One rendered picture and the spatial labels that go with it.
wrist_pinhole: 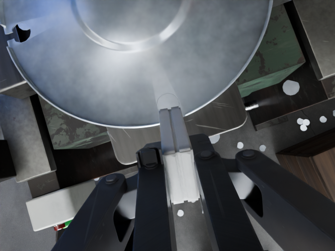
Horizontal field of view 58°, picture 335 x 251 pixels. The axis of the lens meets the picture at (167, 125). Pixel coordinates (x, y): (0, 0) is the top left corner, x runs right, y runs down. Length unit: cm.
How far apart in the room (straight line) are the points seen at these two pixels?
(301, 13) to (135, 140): 31
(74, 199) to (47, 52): 26
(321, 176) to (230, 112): 51
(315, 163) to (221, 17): 52
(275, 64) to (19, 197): 106
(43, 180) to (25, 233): 78
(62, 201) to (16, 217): 80
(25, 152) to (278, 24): 42
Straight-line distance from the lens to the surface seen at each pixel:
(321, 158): 79
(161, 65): 31
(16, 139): 52
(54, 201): 52
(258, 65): 46
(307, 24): 50
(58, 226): 53
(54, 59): 35
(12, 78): 46
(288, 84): 46
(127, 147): 31
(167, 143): 15
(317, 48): 49
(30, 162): 51
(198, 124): 30
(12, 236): 133
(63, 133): 48
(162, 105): 31
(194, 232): 113
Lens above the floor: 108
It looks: 83 degrees down
